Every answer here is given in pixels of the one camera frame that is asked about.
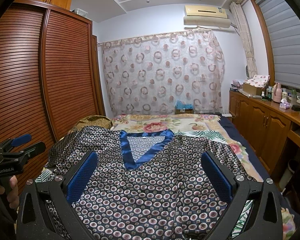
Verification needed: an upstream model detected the navy patterned satin shirt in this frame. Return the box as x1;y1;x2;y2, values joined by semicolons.
36;126;247;239

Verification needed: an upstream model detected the person left hand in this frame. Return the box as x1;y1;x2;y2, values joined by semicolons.
0;175;20;210

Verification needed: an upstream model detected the gold brown patterned cloth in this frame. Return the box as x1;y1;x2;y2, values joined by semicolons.
68;115;113;134

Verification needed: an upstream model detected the floral bed blanket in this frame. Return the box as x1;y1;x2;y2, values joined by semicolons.
34;113;297;240

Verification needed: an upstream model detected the wooden sideboard cabinet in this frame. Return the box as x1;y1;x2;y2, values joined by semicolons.
229;90;300;179

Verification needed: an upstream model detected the brown louvered wardrobe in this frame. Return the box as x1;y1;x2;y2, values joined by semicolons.
0;0;106;196

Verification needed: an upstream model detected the tissue pack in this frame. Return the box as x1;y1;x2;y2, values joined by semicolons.
279;98;291;109

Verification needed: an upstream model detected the blue item box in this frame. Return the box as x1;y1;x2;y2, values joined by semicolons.
174;100;194;114

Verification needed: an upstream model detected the cardboard box floral cloth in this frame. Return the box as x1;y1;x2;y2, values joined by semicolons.
242;75;270;95

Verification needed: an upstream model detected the pink kettle jug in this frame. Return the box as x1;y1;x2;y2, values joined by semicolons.
272;82;282;103

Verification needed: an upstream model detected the circle pattern sheer curtain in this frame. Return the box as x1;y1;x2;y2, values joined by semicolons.
101;29;225;115

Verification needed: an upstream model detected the grey window blind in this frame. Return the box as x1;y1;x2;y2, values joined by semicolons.
255;0;300;89

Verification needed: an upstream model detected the beige side curtain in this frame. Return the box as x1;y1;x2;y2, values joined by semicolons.
230;2;257;78

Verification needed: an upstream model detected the wall air conditioner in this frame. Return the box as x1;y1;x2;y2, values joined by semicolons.
184;5;231;28

